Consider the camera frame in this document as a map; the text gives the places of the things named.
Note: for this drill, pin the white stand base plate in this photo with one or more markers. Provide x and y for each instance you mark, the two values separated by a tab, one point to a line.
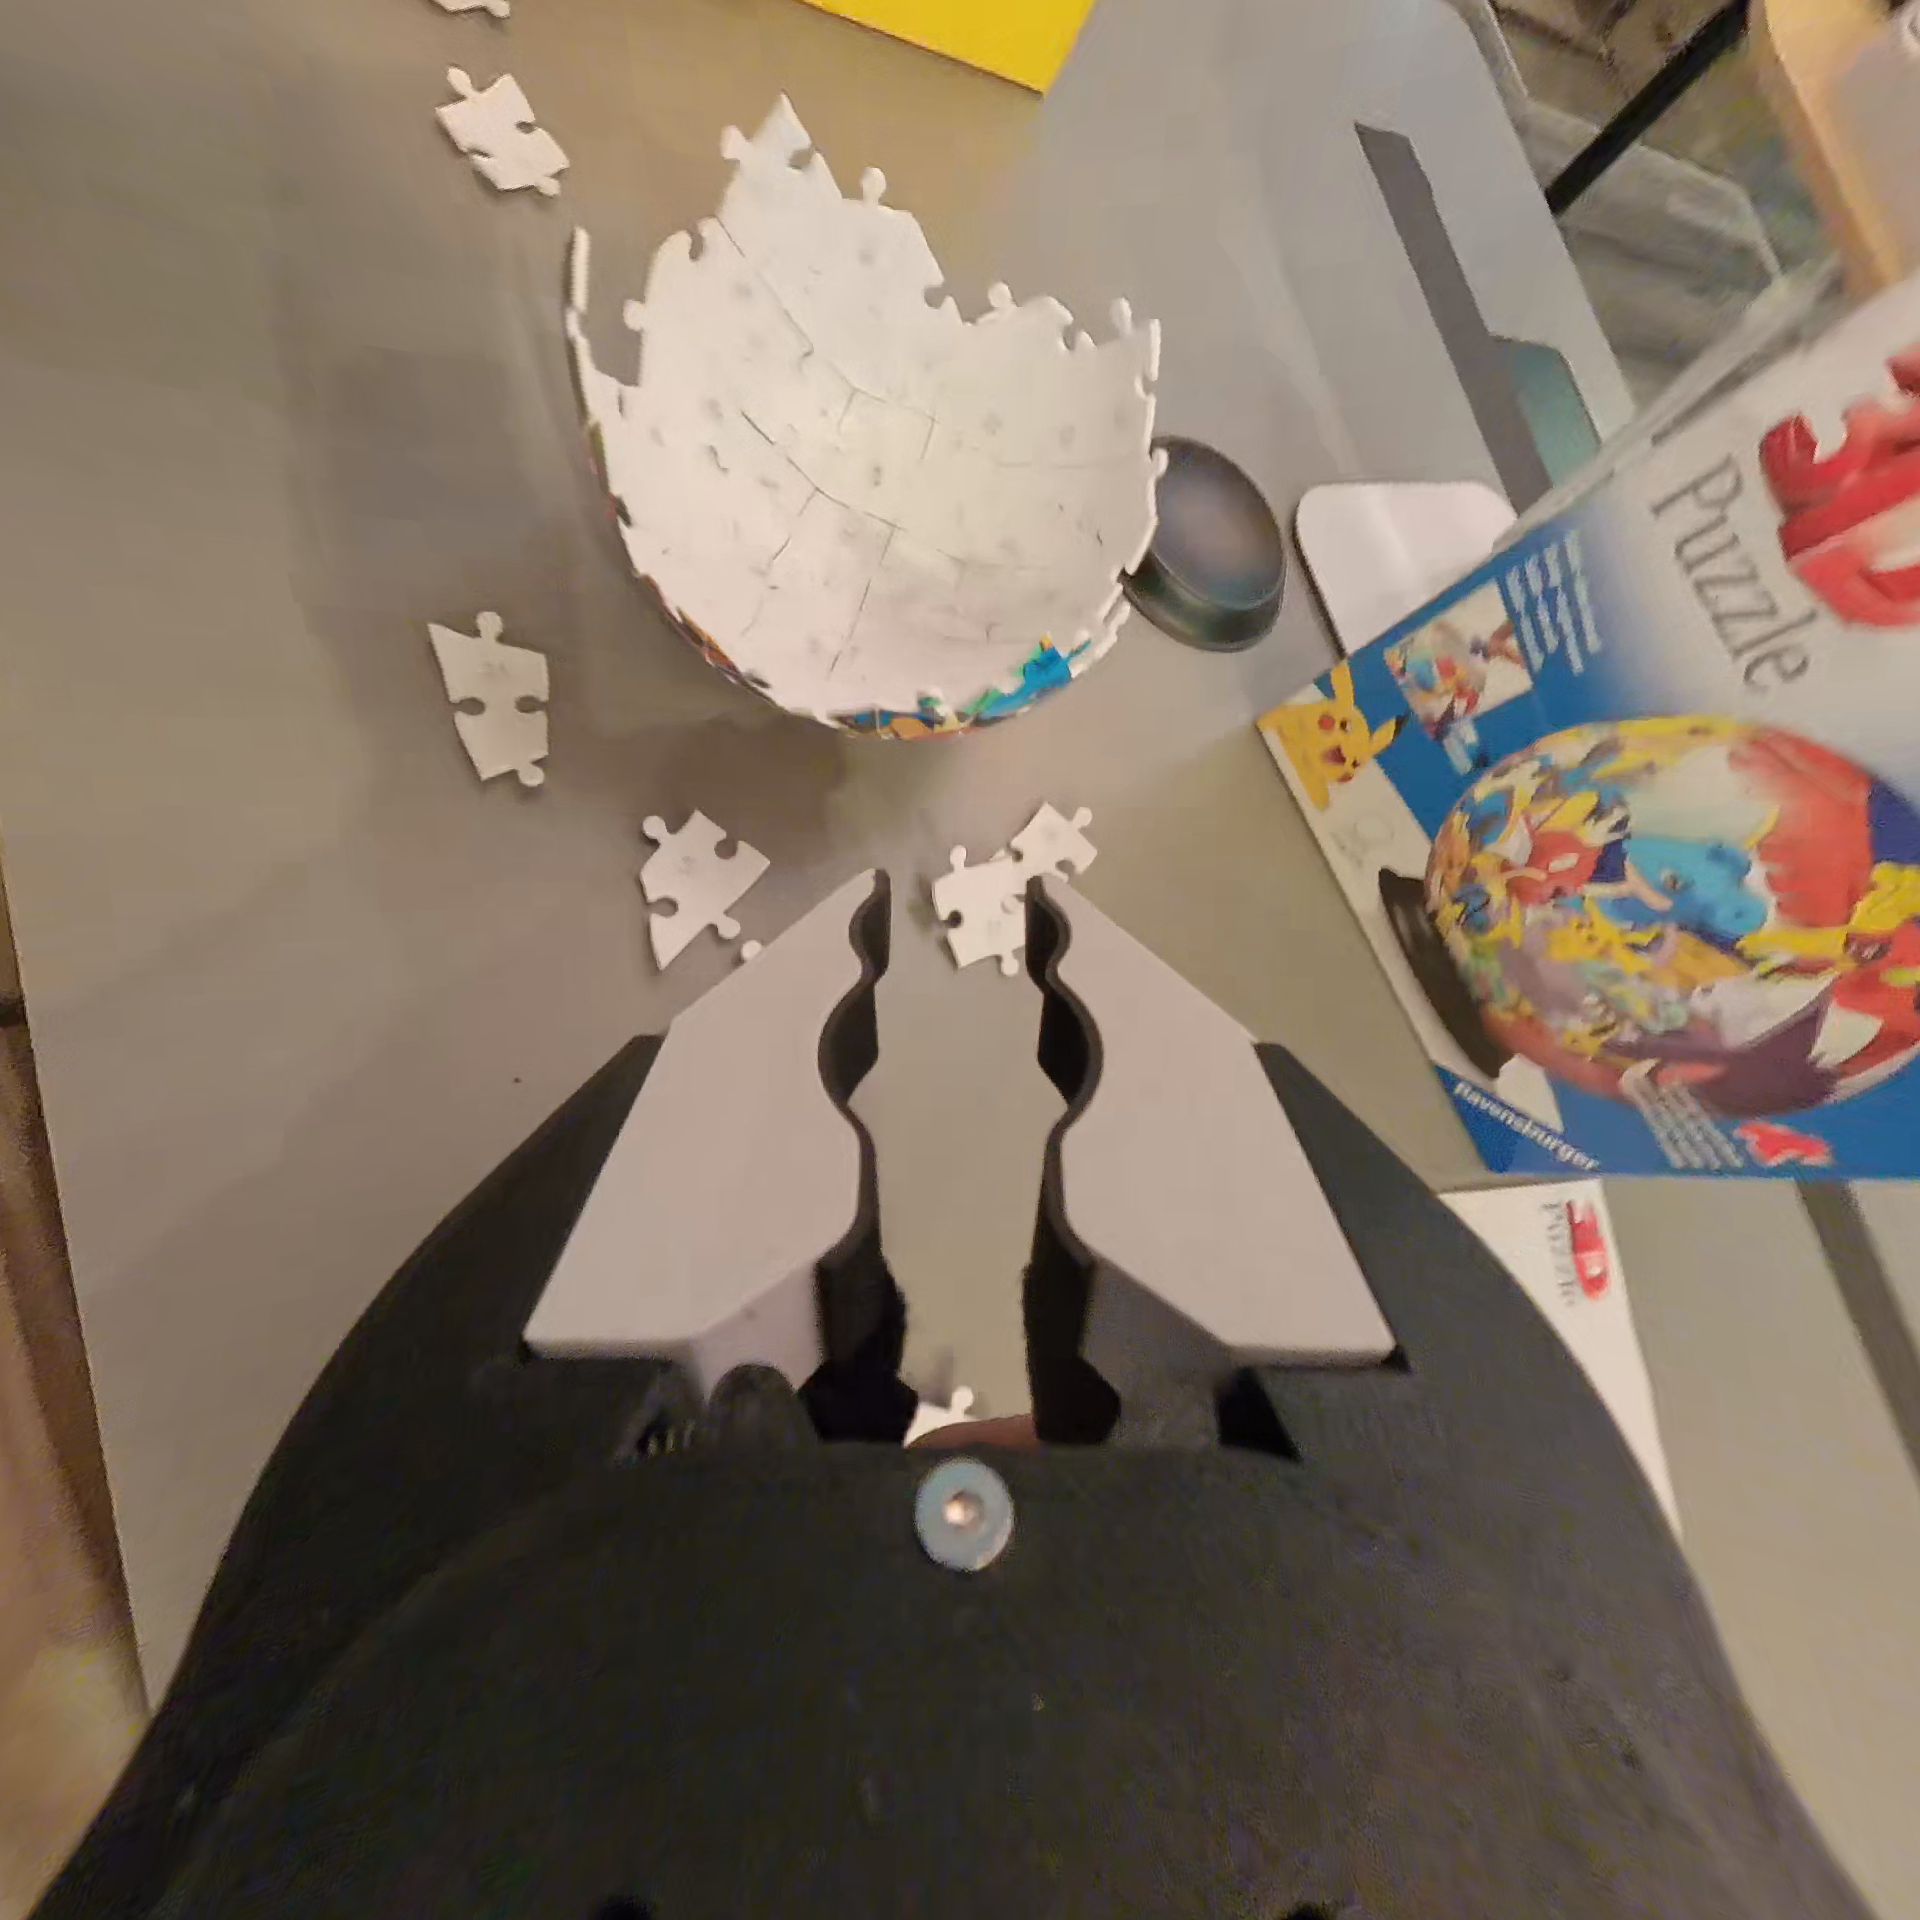
1412	556

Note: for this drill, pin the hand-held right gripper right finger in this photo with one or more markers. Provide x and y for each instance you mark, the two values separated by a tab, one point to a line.
1201	1201

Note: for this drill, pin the person's beige trousers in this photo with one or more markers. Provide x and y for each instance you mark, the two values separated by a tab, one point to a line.
44	1500

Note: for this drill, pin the blue puzzle box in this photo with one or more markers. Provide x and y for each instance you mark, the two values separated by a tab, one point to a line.
1651	902

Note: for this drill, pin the yellow plastic bin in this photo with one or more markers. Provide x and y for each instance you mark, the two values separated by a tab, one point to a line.
962	38

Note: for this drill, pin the white instruction sheet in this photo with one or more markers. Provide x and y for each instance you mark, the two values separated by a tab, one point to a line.
1577	1319

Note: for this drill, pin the black round puzzle stand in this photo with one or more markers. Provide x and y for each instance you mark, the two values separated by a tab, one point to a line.
1214	540

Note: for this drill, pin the partly built puzzle ball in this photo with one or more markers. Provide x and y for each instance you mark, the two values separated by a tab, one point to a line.
870	481

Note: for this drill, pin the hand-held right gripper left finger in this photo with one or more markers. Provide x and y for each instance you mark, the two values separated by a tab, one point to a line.
722	1184

